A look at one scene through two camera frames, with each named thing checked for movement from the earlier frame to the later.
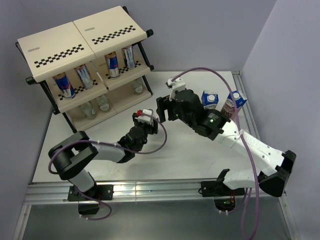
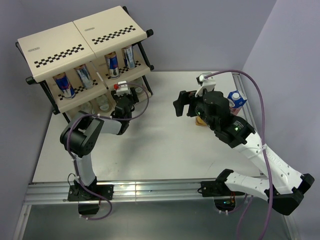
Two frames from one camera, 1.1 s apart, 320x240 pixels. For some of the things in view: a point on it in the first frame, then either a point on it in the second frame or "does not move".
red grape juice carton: (228, 108) does not move
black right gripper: (163, 103) → (179, 103)
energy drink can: (128, 54) does not move
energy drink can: (64, 86) does not move
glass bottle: (103, 103) does not move
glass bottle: (89, 110) does not move
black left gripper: (153, 128) → (134, 98)
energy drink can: (112, 64) does not move
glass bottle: (137, 87) → (140, 94)
